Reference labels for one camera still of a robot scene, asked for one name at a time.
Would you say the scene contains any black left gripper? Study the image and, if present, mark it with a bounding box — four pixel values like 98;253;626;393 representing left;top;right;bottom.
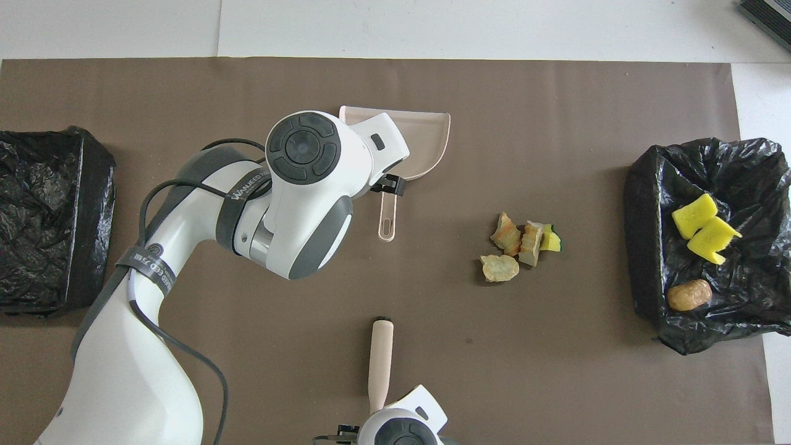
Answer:
370;175;407;197

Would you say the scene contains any pale pink plastic dustpan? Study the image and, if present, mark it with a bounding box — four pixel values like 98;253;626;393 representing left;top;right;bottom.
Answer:
339;105;451;242

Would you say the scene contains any beige handle black bristle brush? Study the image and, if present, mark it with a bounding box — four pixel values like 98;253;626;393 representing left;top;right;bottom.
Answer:
368;316;395;413

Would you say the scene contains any orange crust ridged bread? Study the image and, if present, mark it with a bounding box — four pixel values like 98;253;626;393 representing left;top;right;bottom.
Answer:
490;211;523;257

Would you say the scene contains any round pale bread chunk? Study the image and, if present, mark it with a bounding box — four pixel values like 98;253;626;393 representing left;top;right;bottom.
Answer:
480;254;520;283

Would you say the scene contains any pale bread slice piece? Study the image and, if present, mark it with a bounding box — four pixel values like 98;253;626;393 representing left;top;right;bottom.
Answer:
518;221;544;268

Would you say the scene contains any brown potato shaped sponge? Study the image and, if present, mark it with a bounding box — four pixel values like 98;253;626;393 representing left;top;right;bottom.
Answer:
666;279;713;312

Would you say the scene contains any yellow notched sponge piece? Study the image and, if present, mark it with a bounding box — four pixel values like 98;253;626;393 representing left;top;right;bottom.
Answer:
687;216;743;266

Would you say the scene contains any crumpled black bag bin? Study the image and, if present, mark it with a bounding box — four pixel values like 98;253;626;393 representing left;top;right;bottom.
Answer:
623;137;791;356

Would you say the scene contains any smooth black bag bin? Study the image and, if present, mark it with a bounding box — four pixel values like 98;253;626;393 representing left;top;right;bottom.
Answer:
0;126;117;317

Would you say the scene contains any brown paper table mat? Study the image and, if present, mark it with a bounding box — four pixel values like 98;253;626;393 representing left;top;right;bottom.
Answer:
0;57;741;445

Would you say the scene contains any dark ribbed device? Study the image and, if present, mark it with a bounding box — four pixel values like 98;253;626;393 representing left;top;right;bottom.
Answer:
737;0;791;53

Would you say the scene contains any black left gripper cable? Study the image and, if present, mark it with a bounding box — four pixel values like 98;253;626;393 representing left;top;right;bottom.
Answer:
129;138;268;445

